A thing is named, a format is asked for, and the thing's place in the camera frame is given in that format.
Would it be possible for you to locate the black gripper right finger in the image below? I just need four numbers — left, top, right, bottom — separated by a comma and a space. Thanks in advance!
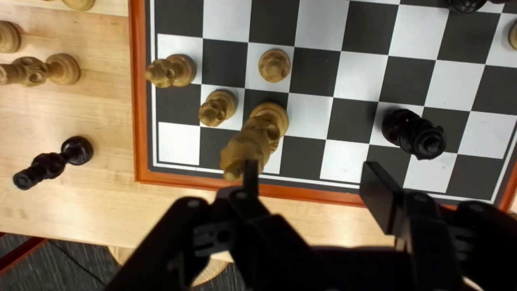
358, 161, 517, 291

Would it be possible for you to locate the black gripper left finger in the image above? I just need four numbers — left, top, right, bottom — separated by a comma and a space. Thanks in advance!
105, 159, 313, 291

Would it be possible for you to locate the tall light wooden king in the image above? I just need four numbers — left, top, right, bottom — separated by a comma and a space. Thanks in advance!
218, 101, 290, 183

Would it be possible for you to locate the dark wooden chess piece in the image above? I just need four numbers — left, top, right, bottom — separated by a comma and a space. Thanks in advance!
11, 135, 95, 193
442, 0, 489, 17
379, 107, 447, 162

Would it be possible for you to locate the light wooden chess piece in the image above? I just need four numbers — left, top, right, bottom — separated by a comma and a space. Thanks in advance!
0, 20, 24, 56
256, 47, 292, 85
0, 52, 82, 90
505, 20, 517, 52
143, 52, 198, 91
59, 0, 98, 14
197, 88, 239, 130

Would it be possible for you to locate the wooden framed chess board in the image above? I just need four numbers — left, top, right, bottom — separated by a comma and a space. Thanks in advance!
127, 0, 517, 216

